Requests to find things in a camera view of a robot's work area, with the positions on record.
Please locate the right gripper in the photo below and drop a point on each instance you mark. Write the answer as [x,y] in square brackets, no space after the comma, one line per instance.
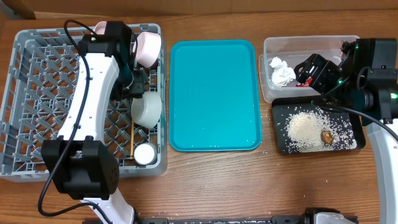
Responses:
[313,72]

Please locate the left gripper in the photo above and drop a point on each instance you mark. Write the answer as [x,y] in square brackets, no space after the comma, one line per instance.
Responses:
[138,89]

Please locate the wooden chopstick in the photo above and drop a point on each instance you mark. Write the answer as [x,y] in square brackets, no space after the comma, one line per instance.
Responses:
[132,138]

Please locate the red snack wrapper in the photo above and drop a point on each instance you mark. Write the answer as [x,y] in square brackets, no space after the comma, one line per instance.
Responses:
[306,84]

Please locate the grey bowl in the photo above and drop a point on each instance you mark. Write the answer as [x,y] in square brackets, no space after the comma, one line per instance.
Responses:
[146,111]

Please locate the white tissue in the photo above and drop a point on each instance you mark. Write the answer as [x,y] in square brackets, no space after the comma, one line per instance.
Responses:
[282,74]

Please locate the white shallow bowl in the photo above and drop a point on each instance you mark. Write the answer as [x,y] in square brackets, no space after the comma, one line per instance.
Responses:
[147,48]

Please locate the white rice pile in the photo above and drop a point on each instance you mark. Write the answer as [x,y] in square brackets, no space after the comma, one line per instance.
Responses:
[306,132]

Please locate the brown food lump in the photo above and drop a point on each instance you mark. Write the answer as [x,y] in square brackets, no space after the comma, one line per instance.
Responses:
[327,137]

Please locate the small white cup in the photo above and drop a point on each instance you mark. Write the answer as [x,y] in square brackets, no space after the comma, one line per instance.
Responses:
[145,154]

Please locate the large white plate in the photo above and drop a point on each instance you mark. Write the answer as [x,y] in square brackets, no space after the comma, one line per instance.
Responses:
[100,28]

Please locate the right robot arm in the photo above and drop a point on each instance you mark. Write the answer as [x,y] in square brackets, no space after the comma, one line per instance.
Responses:
[364,84]

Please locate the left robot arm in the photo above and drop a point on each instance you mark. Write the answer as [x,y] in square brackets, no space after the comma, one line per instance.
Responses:
[112,66]

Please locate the clear plastic bin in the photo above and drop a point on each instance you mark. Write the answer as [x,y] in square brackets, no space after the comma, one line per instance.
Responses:
[295,50]

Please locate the black tray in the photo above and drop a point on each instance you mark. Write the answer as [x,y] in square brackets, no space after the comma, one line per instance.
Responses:
[280,124]

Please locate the teal plastic tray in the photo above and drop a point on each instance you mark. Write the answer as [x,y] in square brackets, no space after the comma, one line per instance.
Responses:
[213,96]

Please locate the grey plastic dish rack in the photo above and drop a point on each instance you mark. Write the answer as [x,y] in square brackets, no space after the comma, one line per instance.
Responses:
[37,96]

